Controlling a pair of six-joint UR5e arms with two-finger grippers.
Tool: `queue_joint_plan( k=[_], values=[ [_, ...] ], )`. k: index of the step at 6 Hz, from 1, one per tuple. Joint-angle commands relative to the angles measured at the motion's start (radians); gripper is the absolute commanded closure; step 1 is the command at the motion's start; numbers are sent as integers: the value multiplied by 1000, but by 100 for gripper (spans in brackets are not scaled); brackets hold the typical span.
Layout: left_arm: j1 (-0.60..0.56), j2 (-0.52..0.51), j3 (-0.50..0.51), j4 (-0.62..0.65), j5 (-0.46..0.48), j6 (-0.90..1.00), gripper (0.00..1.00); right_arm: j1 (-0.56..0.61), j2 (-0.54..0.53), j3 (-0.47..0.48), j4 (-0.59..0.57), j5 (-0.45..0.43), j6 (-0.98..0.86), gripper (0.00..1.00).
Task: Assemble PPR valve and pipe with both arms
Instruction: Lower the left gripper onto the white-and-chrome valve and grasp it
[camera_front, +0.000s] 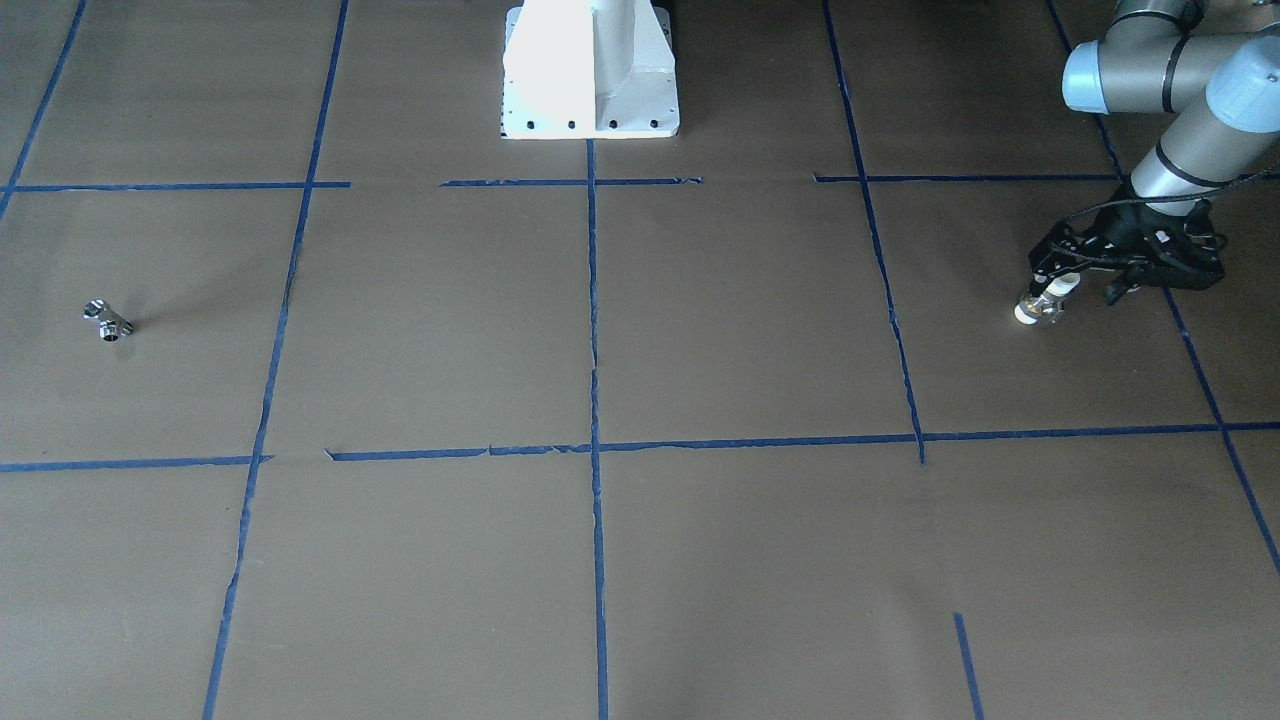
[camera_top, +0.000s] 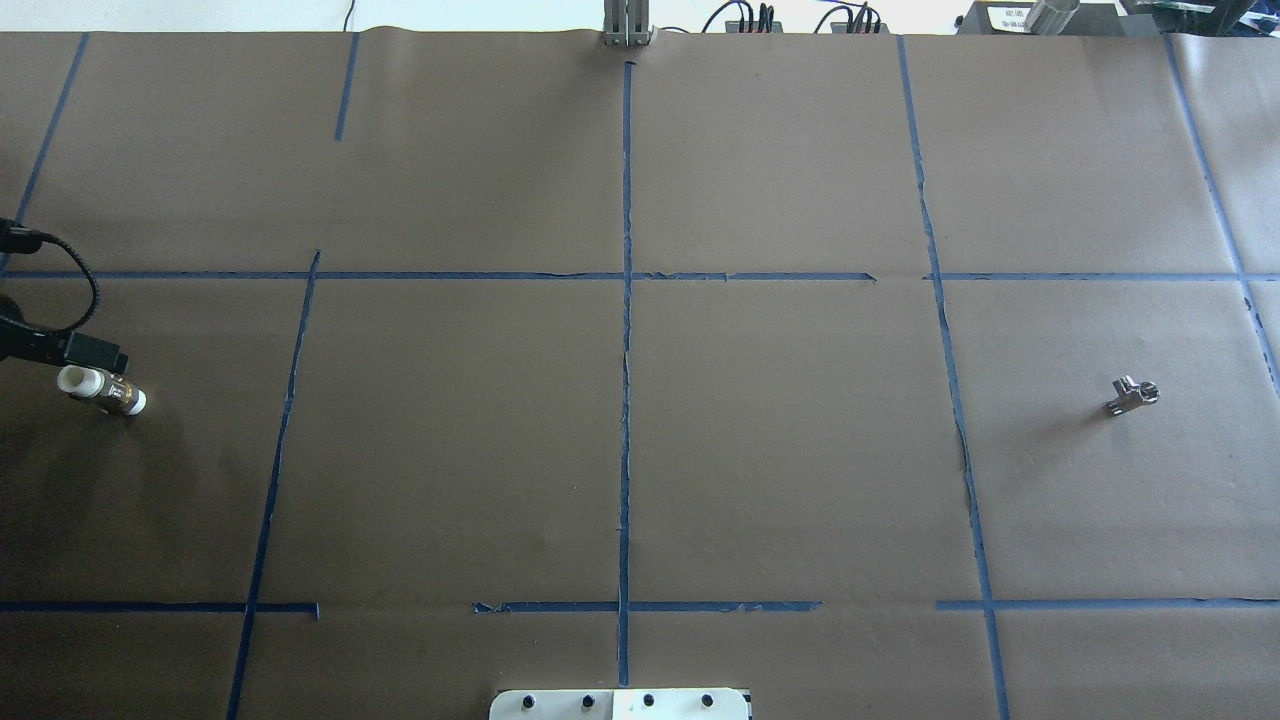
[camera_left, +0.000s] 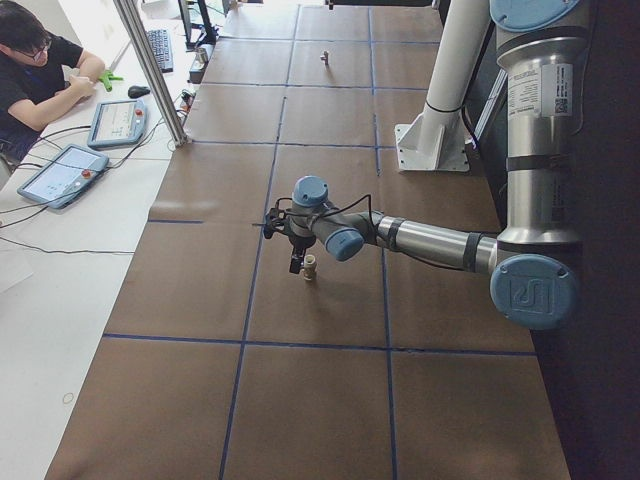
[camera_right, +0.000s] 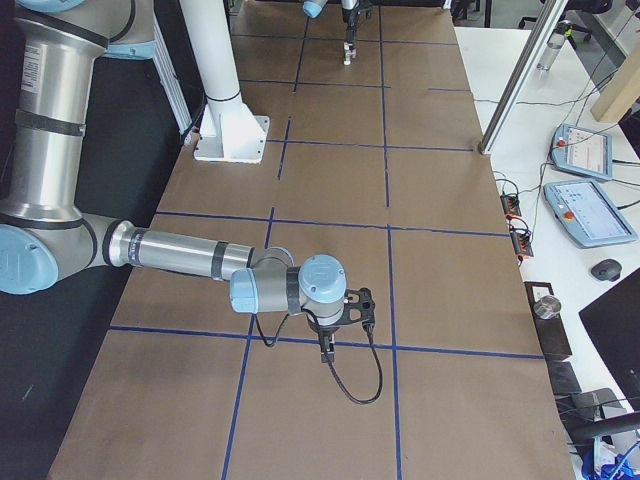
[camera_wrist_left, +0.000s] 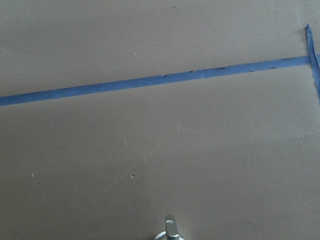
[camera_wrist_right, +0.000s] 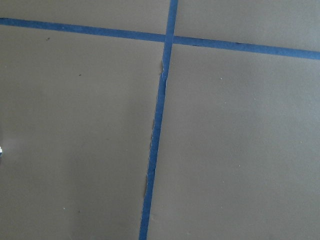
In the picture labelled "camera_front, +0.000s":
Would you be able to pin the chrome tee pipe fitting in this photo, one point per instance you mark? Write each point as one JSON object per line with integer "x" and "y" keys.
{"x": 112, "y": 326}

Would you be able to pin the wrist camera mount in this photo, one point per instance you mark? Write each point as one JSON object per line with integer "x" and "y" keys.
{"x": 1184, "y": 261}

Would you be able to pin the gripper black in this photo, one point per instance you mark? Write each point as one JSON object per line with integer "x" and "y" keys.
{"x": 1112, "y": 236}

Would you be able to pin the brass valve white PPR ends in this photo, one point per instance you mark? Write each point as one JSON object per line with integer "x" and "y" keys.
{"x": 1044, "y": 302}

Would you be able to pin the white pedestal column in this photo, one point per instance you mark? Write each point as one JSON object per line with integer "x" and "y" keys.
{"x": 575, "y": 70}

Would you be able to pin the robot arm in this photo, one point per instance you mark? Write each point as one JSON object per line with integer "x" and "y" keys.
{"x": 1220, "y": 90}

